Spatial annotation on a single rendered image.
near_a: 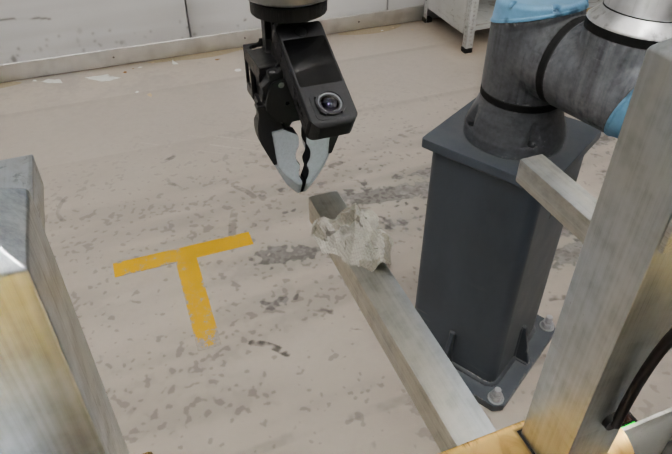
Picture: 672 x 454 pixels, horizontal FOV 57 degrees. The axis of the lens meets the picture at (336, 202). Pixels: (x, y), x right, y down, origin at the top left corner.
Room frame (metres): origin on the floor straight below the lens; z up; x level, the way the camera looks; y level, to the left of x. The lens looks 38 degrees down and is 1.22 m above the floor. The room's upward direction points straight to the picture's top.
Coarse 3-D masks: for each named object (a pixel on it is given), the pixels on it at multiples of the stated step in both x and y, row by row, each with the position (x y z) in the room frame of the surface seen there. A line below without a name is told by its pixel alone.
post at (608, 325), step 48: (624, 144) 0.21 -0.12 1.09; (624, 192) 0.20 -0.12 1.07; (624, 240) 0.20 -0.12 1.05; (576, 288) 0.21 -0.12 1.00; (624, 288) 0.19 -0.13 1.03; (576, 336) 0.20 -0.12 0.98; (624, 336) 0.18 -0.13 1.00; (576, 384) 0.19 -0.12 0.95; (624, 384) 0.19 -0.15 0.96; (528, 432) 0.21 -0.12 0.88; (576, 432) 0.18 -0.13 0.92
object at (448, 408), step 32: (352, 288) 0.37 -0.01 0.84; (384, 288) 0.35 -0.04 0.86; (384, 320) 0.32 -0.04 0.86; (416, 320) 0.32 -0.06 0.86; (416, 352) 0.29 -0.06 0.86; (416, 384) 0.26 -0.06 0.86; (448, 384) 0.26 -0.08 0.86; (448, 416) 0.23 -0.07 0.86; (480, 416) 0.23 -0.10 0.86; (448, 448) 0.22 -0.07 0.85
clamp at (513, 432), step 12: (492, 432) 0.22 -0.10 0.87; (504, 432) 0.22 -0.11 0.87; (516, 432) 0.22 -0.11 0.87; (624, 432) 0.22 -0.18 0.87; (468, 444) 0.21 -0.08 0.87; (480, 444) 0.21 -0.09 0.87; (492, 444) 0.21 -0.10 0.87; (504, 444) 0.21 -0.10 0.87; (516, 444) 0.21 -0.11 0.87; (528, 444) 0.21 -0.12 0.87; (612, 444) 0.21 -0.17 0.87; (624, 444) 0.21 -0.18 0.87
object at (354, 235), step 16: (352, 208) 0.43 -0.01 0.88; (320, 224) 0.41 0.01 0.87; (336, 224) 0.42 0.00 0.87; (352, 224) 0.41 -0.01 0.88; (368, 224) 0.42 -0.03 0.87; (320, 240) 0.40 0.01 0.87; (336, 240) 0.40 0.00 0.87; (352, 240) 0.39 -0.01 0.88; (368, 240) 0.41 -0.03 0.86; (384, 240) 0.40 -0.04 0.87; (352, 256) 0.38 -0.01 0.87; (368, 256) 0.38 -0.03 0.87; (384, 256) 0.38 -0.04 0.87
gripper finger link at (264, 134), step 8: (256, 104) 0.52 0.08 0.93; (264, 104) 0.53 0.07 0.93; (256, 112) 0.52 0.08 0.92; (264, 112) 0.52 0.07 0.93; (256, 120) 0.52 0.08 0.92; (264, 120) 0.52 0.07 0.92; (272, 120) 0.52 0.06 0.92; (256, 128) 0.52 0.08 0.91; (264, 128) 0.52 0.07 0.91; (272, 128) 0.52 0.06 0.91; (280, 128) 0.52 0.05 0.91; (264, 136) 0.52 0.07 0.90; (264, 144) 0.52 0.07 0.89; (272, 144) 0.52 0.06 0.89; (272, 152) 0.52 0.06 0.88; (272, 160) 0.52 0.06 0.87
